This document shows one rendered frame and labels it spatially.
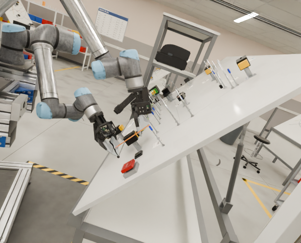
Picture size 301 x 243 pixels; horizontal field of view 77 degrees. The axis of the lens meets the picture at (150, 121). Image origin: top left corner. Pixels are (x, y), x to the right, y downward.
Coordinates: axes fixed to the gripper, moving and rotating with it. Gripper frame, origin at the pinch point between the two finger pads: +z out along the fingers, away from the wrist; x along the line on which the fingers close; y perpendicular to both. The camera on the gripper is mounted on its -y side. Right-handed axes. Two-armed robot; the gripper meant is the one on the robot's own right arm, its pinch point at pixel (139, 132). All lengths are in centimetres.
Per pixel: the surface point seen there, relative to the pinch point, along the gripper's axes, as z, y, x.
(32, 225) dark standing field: 74, -102, 40
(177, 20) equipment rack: -62, 39, 93
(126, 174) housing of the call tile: 8.7, -5.3, -20.4
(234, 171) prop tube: 19.2, 36.8, -12.3
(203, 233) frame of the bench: 56, 23, -5
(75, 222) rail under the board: 26.1, -29.0, -20.4
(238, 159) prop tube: 13.8, 38.3, -12.8
